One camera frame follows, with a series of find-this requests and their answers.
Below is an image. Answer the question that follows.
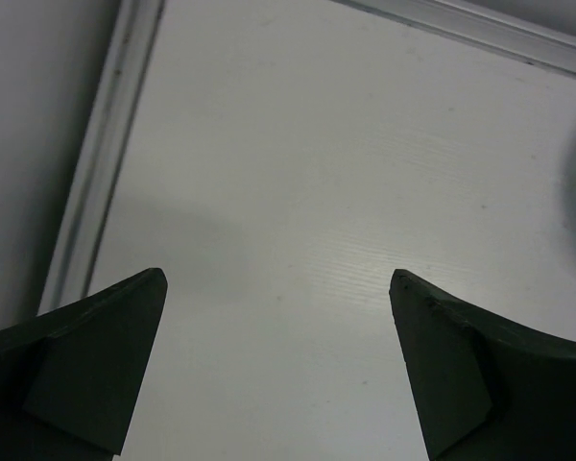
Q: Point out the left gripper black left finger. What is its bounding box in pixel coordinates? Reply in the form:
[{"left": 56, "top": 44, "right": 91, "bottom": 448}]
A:
[{"left": 0, "top": 268, "right": 168, "bottom": 460}]

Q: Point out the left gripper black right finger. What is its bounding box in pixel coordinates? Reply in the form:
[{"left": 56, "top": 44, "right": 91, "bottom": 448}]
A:
[{"left": 389, "top": 269, "right": 576, "bottom": 460}]

